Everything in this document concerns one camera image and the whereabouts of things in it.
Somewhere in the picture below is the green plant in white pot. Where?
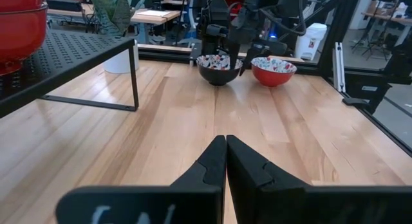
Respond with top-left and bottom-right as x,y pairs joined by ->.
88,0 -> 155,75

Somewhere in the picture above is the black aluminium rig frame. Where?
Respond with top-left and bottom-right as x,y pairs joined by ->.
138,0 -> 412,156

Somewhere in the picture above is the white aluminium bracket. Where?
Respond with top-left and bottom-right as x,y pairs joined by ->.
333,42 -> 347,93

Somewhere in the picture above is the black perforated metal shelf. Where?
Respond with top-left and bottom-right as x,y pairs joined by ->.
0,29 -> 140,118

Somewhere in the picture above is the black bowl with patterned inside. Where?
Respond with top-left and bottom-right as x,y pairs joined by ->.
195,54 -> 244,87

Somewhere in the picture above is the wooden table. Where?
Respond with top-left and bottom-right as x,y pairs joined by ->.
46,3 -> 182,25

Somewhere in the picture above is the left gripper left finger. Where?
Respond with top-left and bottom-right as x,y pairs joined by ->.
55,135 -> 227,224

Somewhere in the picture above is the white paper sheet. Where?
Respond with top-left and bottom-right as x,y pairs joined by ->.
136,10 -> 171,18

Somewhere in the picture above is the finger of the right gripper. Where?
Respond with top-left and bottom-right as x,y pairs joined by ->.
239,45 -> 263,77
229,40 -> 241,70

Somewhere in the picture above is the white bin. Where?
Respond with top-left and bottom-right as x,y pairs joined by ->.
294,23 -> 328,61

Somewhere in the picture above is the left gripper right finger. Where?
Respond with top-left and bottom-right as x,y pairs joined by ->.
227,135 -> 412,224

